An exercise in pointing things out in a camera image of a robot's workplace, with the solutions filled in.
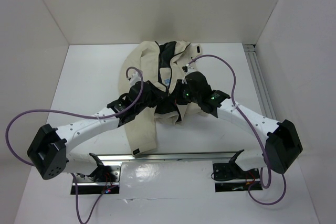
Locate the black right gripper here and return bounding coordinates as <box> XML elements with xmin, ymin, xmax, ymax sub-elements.
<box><xmin>167</xmin><ymin>79</ymin><xmax>201</xmax><ymax>105</ymax></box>

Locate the cream jacket with black zipper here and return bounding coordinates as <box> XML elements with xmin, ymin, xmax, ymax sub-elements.
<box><xmin>118</xmin><ymin>41</ymin><xmax>205</xmax><ymax>156</ymax></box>

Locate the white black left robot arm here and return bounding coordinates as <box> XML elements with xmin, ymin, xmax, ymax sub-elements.
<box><xmin>27</xmin><ymin>81</ymin><xmax>167</xmax><ymax>180</ymax></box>

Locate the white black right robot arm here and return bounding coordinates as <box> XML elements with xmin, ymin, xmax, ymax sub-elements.
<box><xmin>171</xmin><ymin>71</ymin><xmax>303</xmax><ymax>178</ymax></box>

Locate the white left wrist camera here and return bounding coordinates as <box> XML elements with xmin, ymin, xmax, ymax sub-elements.
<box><xmin>128</xmin><ymin>71</ymin><xmax>142</xmax><ymax>86</ymax></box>

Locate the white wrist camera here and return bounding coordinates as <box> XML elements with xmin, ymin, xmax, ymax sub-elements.
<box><xmin>128</xmin><ymin>71</ymin><xmax>142</xmax><ymax>86</ymax></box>
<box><xmin>182</xmin><ymin>63</ymin><xmax>196</xmax><ymax>75</ymax></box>

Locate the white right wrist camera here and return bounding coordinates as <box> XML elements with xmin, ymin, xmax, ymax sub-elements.
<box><xmin>182</xmin><ymin>63</ymin><xmax>196</xmax><ymax>75</ymax></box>

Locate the aluminium rail front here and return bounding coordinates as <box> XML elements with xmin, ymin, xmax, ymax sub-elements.
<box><xmin>95</xmin><ymin>151</ymin><xmax>240</xmax><ymax>163</ymax></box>

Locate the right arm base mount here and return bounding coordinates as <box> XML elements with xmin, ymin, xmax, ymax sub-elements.
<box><xmin>211</xmin><ymin>150</ymin><xmax>262</xmax><ymax>193</ymax></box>

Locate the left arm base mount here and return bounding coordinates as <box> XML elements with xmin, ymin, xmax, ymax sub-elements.
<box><xmin>69</xmin><ymin>153</ymin><xmax>121</xmax><ymax>195</ymax></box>

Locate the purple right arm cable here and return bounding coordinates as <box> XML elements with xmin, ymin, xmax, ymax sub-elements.
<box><xmin>188</xmin><ymin>55</ymin><xmax>287</xmax><ymax>205</ymax></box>

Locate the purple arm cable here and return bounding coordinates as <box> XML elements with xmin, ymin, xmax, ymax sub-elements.
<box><xmin>5</xmin><ymin>67</ymin><xmax>145</xmax><ymax>224</ymax></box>
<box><xmin>188</xmin><ymin>55</ymin><xmax>287</xmax><ymax>205</ymax></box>

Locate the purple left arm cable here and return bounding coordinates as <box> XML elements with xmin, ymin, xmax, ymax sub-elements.
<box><xmin>5</xmin><ymin>67</ymin><xmax>145</xmax><ymax>224</ymax></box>

